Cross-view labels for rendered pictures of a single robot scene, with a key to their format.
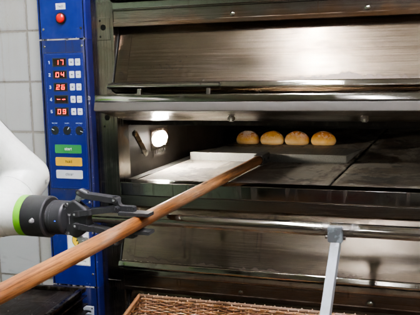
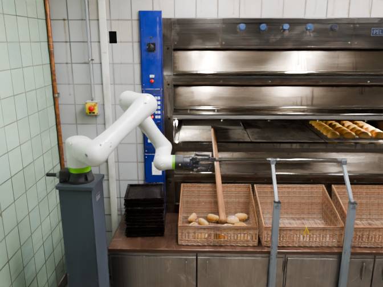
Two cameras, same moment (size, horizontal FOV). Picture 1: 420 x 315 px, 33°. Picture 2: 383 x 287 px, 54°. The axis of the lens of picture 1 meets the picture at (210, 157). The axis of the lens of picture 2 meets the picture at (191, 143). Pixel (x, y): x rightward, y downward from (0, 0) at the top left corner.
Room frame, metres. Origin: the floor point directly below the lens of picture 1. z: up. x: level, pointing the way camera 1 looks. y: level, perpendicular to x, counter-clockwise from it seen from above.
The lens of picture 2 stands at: (-0.61, 1.02, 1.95)
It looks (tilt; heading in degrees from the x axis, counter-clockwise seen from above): 15 degrees down; 342
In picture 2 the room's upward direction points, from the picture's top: straight up
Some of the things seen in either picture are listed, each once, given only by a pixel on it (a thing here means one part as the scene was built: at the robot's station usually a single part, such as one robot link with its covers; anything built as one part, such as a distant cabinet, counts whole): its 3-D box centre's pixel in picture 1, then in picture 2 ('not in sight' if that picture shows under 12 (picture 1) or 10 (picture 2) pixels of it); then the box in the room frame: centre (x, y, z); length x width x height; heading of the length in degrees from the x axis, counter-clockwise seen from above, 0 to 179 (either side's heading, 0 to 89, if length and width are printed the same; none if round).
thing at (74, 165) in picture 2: not in sight; (80, 153); (1.43, 0.98, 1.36); 0.16 x 0.13 x 0.19; 27
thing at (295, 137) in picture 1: (297, 137); not in sight; (2.89, -0.35, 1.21); 0.10 x 0.07 x 0.05; 71
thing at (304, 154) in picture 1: (278, 150); (212, 123); (2.60, -0.25, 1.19); 0.55 x 0.36 x 0.03; 70
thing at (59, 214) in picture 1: (71, 217); (191, 162); (1.54, 0.31, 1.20); 0.09 x 0.07 x 0.08; 70
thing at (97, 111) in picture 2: not in sight; (93, 107); (2.26, 0.85, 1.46); 0.10 x 0.07 x 0.10; 70
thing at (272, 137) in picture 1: (272, 137); not in sight; (2.92, -0.26, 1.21); 0.10 x 0.07 x 0.05; 67
